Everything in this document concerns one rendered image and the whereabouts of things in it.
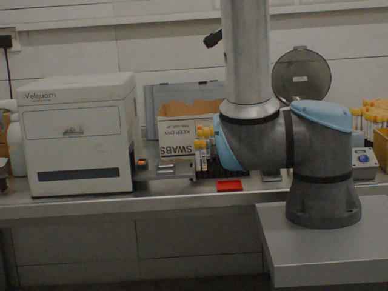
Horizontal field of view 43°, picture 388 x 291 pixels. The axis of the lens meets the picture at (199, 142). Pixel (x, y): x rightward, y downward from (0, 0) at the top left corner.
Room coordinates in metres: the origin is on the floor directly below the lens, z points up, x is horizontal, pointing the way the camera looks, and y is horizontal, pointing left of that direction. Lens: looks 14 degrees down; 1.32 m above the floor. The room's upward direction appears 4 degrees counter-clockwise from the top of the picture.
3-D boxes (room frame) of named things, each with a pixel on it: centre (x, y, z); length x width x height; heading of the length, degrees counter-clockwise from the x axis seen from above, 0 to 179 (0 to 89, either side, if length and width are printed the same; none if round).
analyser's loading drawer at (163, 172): (1.30, 0.12, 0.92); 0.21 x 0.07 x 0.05; 89
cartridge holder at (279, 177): (1.33, -0.19, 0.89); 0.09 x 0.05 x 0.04; 178
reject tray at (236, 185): (1.26, -0.07, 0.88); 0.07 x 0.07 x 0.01; 89
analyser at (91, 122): (1.40, 0.31, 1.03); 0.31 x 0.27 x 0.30; 89
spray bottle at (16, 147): (1.50, 0.57, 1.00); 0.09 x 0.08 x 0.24; 179
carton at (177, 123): (1.69, 0.01, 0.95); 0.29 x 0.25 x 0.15; 179
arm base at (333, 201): (0.94, -0.24, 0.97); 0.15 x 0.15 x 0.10
